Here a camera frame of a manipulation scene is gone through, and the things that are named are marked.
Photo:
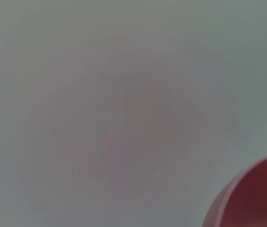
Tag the pink plastic bowl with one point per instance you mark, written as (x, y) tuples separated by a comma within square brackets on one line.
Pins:
[(253, 196)]

